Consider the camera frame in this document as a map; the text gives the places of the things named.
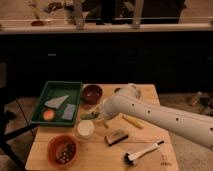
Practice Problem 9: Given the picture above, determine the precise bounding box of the black wooden block eraser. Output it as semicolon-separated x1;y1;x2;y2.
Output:
105;129;128;146

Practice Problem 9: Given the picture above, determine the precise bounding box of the white black dish brush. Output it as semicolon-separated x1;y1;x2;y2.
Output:
124;140;164;166

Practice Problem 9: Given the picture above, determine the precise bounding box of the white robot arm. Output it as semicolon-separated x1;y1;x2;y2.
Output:
99;83;213;151

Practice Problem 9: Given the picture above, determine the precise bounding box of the purple bowl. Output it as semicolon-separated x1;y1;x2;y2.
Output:
81;85;103;105

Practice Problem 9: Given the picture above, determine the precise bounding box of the white round container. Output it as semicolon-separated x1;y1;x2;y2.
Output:
77;120;95;139

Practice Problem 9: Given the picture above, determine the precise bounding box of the green pepper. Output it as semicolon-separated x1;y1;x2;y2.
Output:
81;113;99;120

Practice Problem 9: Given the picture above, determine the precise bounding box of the green plastic tray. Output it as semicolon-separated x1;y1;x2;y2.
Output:
30;81;82;127

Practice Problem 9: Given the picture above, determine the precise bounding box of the orange peach fruit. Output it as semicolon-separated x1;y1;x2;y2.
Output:
43;110;55;121

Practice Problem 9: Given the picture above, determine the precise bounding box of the grey blue sponge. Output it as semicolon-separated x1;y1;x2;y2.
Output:
62;104;76;120

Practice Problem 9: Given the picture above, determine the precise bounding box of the orange bowl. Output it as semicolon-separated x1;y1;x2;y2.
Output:
47;135;78;168

